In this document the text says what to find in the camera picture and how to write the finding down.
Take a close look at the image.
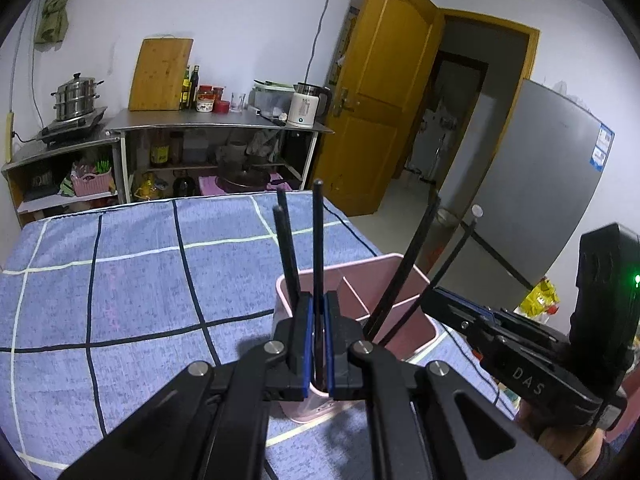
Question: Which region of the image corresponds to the bamboo cutting board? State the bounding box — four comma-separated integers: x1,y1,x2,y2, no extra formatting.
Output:
128,37,193,112

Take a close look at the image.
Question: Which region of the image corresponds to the black wok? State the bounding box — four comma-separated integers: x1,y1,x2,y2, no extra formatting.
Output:
216,165,271,193

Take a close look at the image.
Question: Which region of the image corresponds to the stainless steel steamer pot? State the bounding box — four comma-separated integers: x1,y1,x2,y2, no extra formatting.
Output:
51,73,103,122

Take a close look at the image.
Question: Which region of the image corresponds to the glass cup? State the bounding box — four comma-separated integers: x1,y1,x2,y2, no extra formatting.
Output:
230,92,246,113

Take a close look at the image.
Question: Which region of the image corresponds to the wooden door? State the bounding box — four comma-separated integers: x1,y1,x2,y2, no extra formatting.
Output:
314,0,445,216

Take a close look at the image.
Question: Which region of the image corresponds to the clear storage box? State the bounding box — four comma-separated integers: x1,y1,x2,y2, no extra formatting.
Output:
248,79,295,120

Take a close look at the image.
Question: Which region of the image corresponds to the dark oil bottle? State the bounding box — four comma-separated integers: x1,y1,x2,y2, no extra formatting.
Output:
188,64,200,110

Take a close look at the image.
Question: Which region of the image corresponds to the metal kitchen shelf table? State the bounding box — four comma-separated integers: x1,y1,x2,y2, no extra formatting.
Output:
106,108,331,202

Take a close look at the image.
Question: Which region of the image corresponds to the pink plastic utensil holder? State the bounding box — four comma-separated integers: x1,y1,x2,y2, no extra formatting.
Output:
274,251,449,425

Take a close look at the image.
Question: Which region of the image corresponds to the green hanging cloth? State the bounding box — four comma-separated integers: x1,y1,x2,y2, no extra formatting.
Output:
35,0,70,46

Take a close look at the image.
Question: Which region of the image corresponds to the grey refrigerator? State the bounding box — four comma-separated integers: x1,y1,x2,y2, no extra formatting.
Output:
430,80,615,310

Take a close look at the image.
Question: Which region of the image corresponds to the yellow power strip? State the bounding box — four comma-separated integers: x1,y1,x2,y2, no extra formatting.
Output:
4,110,14,164

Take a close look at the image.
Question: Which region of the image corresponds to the black induction cooker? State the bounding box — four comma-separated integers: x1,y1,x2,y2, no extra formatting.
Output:
36,106,107,145

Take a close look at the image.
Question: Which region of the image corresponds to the blue checked tablecloth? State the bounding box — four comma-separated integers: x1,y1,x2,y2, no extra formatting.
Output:
0,192,516,480

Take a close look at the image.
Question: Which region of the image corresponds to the person's right hand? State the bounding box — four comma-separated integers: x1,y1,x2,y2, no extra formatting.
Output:
514,400,605,479

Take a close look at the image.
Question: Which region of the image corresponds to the pink small basket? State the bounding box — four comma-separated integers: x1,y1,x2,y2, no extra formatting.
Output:
70,170,115,197

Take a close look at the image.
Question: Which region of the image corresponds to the red lidded jar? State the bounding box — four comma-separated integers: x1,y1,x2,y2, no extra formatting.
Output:
194,84,216,113

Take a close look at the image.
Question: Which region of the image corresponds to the white electric kettle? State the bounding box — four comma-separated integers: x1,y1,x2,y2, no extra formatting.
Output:
286,82,333,129

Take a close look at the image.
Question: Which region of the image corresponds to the yellow plastic bag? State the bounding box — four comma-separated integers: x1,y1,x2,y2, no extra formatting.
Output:
518,278,560,318

